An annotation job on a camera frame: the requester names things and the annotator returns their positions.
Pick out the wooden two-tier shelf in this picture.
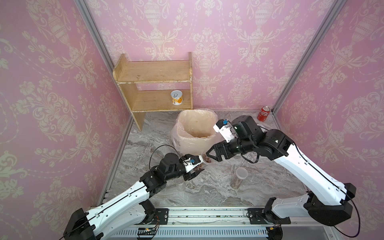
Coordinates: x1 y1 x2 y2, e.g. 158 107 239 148
113 52 194 131

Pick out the clear jar flower tea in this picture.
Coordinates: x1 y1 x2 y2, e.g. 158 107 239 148
198 154 212 169
230 167 248 189

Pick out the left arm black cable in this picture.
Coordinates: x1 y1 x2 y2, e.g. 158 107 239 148
148 144 185 170

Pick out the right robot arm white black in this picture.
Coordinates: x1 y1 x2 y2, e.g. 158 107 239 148
206 115 356 227

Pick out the aluminium mounting rail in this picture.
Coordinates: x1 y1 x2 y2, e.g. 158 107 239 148
111 207 342 240

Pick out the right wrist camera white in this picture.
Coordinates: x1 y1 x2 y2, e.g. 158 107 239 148
213 119 238 143

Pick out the yellow white can on shelf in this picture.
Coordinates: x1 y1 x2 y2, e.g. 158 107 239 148
171 90 183 106

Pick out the red cola can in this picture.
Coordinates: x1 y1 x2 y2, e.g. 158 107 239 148
257 106 271 122

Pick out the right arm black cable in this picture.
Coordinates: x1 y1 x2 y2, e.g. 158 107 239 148
292 142 361 238

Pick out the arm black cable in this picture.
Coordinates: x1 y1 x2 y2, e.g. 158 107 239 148
148 144 185 170
292 142 361 238

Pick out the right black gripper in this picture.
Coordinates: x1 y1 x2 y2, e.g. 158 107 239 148
205 138 257 163

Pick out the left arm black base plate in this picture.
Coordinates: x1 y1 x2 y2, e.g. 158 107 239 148
141 208 169 225

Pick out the clear plastic bin liner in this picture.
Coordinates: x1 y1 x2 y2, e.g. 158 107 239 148
170 108 221 157

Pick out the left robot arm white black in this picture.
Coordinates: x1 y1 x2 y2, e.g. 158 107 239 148
62 153 205 240

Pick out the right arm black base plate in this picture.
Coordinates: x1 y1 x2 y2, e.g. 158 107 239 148
246 208 291 225

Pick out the small circuit board with wires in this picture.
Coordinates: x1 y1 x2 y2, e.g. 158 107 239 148
137 227 159 240

